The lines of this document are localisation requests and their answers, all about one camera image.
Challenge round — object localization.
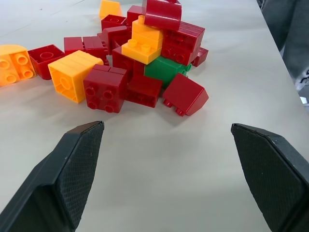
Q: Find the red sloped brick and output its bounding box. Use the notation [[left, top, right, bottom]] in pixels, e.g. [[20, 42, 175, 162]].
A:
[[162, 73, 210, 116]]

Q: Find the red curved building block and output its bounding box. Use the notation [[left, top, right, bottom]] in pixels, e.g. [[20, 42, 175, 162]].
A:
[[142, 0, 183, 31]]

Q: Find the yellow sloped building block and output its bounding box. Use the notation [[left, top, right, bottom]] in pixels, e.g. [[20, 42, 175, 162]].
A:
[[98, 0, 123, 20]]

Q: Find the red four-stud building block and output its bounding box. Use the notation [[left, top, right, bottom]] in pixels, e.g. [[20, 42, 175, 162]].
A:
[[83, 64, 128, 114]]

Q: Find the red hollow building block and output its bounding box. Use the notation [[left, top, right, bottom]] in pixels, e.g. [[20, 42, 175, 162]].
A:
[[125, 73, 164, 108], [28, 44, 66, 80]]

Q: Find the yellow stepped building block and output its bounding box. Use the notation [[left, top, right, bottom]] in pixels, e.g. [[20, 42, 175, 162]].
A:
[[121, 14, 164, 65]]

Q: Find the green brick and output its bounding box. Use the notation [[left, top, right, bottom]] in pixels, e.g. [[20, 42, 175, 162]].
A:
[[144, 56, 193, 89]]

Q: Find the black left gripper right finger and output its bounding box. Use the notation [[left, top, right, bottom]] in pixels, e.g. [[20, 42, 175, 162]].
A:
[[231, 123, 309, 232]]

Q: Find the red plastic building brick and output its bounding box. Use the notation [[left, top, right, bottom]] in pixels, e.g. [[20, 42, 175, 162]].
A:
[[161, 21, 206, 66]]

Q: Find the orange brick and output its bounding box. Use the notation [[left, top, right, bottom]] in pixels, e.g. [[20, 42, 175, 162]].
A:
[[0, 44, 37, 87]]

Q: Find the person in grey clothing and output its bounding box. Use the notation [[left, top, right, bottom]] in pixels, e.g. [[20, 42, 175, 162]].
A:
[[256, 0, 309, 105]]

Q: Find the yellow hollow square block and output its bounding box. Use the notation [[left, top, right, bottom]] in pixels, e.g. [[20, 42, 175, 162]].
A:
[[47, 50, 98, 104]]

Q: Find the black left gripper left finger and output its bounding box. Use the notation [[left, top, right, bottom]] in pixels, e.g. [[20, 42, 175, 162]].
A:
[[0, 120, 105, 232]]

